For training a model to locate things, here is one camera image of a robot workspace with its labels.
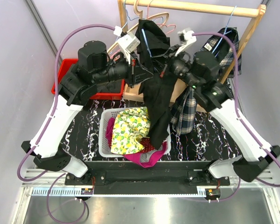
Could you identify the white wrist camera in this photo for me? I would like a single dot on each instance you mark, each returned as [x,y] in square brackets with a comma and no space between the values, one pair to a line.
[127,43]
[186,38]

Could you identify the plaid skirt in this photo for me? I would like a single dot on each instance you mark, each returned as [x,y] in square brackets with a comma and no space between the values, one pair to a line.
[184,109]

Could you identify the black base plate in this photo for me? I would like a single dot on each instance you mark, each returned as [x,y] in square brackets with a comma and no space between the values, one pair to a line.
[174,178]

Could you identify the blue hanger of black skirt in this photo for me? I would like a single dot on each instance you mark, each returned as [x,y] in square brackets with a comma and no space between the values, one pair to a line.
[146,42]

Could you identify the dark grey garment in bin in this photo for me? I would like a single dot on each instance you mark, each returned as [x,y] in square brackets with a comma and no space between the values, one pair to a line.
[111,87]

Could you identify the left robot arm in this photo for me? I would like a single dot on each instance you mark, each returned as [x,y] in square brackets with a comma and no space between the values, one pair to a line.
[78,85]

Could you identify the wooden clothes rack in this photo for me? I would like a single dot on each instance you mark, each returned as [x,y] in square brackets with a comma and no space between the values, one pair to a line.
[255,15]

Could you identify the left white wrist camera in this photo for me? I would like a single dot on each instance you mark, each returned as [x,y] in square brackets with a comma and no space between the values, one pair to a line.
[127,43]

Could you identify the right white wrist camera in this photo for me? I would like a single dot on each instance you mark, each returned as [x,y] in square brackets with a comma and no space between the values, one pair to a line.
[186,38]

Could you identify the red polka dot skirt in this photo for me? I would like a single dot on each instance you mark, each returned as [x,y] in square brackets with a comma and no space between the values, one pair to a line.
[147,146]

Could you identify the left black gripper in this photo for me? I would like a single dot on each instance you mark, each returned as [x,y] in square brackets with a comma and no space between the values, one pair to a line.
[138,73]

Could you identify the black skirt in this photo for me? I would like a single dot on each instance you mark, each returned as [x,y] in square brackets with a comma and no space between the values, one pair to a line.
[156,91]

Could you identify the magenta skirt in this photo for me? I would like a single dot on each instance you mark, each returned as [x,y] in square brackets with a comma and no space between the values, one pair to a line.
[144,160]

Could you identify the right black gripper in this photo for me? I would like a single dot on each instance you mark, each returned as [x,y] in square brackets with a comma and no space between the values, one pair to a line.
[171,52]

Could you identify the lemon print skirt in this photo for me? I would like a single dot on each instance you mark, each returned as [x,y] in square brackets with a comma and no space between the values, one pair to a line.
[130,126]

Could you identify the red plastic bin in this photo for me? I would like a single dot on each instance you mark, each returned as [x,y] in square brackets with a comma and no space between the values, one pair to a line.
[68,62]

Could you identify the pink wire hanger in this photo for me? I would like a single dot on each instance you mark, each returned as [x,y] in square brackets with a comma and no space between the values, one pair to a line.
[133,23]

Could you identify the blue hanger of plaid skirt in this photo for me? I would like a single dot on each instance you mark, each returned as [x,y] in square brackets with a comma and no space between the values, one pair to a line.
[225,30]

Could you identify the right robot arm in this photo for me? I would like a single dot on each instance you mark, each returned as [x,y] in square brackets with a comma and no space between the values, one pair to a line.
[256,153]

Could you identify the light blue wire hanger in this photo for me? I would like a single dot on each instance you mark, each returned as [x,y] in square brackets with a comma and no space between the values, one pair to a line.
[127,14]

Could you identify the white plastic basket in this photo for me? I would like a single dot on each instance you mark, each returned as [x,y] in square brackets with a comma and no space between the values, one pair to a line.
[104,150]

